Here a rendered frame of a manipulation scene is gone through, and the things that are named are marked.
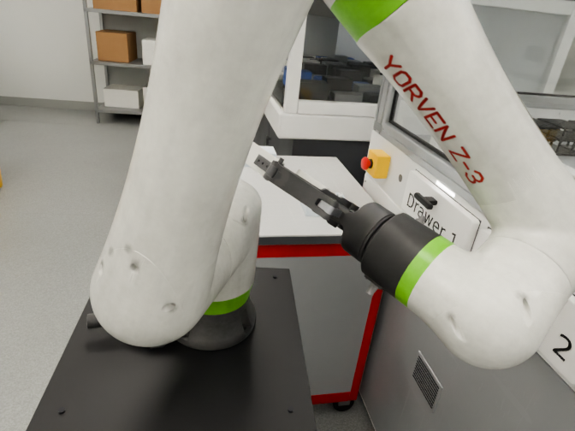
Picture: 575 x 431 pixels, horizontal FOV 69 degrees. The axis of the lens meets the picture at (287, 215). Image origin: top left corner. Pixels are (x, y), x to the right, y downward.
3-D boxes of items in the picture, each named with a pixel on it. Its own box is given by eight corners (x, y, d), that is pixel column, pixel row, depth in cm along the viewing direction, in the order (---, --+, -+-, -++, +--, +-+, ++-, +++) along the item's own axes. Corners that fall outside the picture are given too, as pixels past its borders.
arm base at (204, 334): (85, 368, 58) (80, 336, 56) (95, 298, 71) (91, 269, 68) (264, 344, 67) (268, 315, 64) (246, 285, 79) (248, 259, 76)
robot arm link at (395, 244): (454, 236, 52) (438, 223, 45) (400, 310, 54) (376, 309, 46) (414, 211, 56) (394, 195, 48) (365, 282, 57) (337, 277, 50)
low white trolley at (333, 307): (186, 439, 135) (181, 236, 101) (190, 312, 189) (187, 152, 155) (356, 420, 147) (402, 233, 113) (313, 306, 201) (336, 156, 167)
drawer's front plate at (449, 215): (458, 266, 89) (472, 221, 84) (400, 207, 114) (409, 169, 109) (465, 266, 89) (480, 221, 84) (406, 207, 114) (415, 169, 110)
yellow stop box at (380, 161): (370, 179, 125) (376, 156, 122) (363, 170, 132) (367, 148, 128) (387, 179, 126) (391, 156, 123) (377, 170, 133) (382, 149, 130)
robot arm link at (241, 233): (145, 312, 61) (139, 197, 52) (196, 257, 74) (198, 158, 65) (226, 339, 58) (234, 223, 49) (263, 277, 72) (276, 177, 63)
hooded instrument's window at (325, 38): (281, 111, 164) (293, -20, 144) (241, 56, 319) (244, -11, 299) (529, 123, 188) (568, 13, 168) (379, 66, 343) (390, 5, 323)
